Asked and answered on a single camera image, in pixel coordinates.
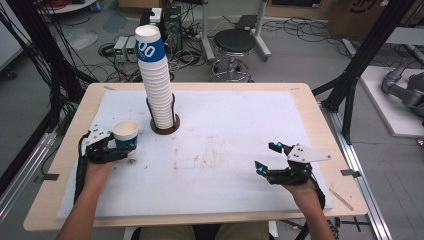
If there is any person's right leg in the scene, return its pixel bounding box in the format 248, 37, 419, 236
213, 221, 270, 240

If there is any white metal stand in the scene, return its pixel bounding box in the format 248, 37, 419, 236
199, 0, 273, 63

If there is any cardboard box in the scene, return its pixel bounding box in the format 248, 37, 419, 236
328, 0, 394, 42

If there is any aluminium rail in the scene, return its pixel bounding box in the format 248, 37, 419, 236
320, 102, 395, 240
0, 131, 58, 224

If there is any person's right hand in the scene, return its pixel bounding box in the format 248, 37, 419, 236
280, 181, 322, 209

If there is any black cable sleeve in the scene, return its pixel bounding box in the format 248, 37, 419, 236
309, 175, 327, 212
73, 130, 92, 205

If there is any tangle of black floor cables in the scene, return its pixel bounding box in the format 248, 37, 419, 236
263, 15, 354, 48

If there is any grey power supply unit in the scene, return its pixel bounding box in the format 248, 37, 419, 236
113, 35, 130, 63
124, 34, 139, 64

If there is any black computer tower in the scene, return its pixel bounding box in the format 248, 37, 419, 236
162, 4, 184, 55

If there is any black round stool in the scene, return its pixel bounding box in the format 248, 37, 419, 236
209, 28, 258, 84

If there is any person's left hand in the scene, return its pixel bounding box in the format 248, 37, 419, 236
83, 159, 117, 196

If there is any stack of paper cups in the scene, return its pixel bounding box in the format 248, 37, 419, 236
134, 24, 176, 131

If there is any white platform board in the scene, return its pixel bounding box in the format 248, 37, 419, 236
359, 65, 424, 139

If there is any black frame strut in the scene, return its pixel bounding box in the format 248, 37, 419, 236
312, 0, 418, 145

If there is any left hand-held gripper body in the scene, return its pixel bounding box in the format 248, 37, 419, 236
80, 124, 135, 165

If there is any person's leg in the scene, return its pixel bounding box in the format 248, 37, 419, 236
138, 224, 196, 240
213, 221, 270, 240

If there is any black flat device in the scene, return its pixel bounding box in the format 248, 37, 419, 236
234, 14, 260, 32

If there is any thin wooden stick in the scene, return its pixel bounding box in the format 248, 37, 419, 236
328, 188, 355, 212

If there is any black frame post with cables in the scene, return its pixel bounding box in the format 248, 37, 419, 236
0, 0, 98, 198

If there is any blue white paper cup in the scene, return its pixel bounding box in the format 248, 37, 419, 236
111, 119, 140, 152

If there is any black tape piece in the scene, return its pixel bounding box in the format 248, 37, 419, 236
33, 173, 61, 184
340, 168, 362, 179

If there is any white round table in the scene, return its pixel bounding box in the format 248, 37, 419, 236
38, 0, 98, 15

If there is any black wire cup holder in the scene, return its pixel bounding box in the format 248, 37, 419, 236
145, 93, 181, 136

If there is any person's left leg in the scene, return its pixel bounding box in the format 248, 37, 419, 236
138, 224, 196, 240

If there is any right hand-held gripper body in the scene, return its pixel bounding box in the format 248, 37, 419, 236
265, 143, 333, 187

